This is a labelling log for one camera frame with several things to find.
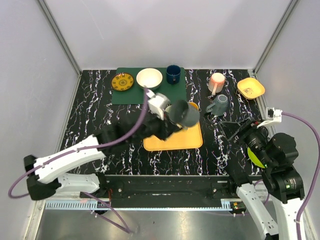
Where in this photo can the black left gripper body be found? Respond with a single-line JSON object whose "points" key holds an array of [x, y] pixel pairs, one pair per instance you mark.
{"points": [[164, 127]]}

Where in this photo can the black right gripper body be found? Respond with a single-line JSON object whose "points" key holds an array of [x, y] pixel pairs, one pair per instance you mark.
{"points": [[254, 137]]}

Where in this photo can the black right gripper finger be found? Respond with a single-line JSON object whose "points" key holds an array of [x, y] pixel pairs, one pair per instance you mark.
{"points": [[234, 130], [232, 123]]}

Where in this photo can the grey mug white inside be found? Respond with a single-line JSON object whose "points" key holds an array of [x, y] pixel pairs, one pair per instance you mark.
{"points": [[219, 105]]}

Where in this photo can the dark teal mug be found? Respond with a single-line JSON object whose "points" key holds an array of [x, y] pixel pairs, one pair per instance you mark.
{"points": [[184, 114]]}

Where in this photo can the pink mug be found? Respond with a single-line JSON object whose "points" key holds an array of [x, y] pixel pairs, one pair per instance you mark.
{"points": [[216, 83]]}

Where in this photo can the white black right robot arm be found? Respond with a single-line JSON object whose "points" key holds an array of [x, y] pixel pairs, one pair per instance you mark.
{"points": [[275, 156]]}

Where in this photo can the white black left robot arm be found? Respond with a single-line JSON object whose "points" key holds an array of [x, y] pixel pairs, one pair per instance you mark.
{"points": [[47, 176]]}

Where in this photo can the light green mug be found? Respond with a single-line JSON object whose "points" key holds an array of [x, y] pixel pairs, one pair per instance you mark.
{"points": [[168, 111]]}

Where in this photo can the navy blue mug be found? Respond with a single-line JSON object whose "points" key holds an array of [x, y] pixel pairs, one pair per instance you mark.
{"points": [[173, 74]]}

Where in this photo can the lime green plate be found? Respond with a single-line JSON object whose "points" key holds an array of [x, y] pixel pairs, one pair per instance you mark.
{"points": [[254, 159]]}

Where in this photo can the dark green placemat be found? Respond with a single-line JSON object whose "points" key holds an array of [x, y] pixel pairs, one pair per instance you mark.
{"points": [[134, 95]]}

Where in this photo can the yellow serving tray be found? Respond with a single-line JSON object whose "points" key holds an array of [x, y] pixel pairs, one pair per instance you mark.
{"points": [[187, 138]]}

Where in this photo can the yellow square dish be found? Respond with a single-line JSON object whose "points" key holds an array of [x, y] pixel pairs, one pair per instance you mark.
{"points": [[250, 88]]}

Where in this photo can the white bowl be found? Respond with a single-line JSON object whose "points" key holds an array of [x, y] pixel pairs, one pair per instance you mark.
{"points": [[150, 78]]}

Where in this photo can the yellow patterned plate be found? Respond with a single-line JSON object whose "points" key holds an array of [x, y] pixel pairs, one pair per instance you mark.
{"points": [[122, 82]]}

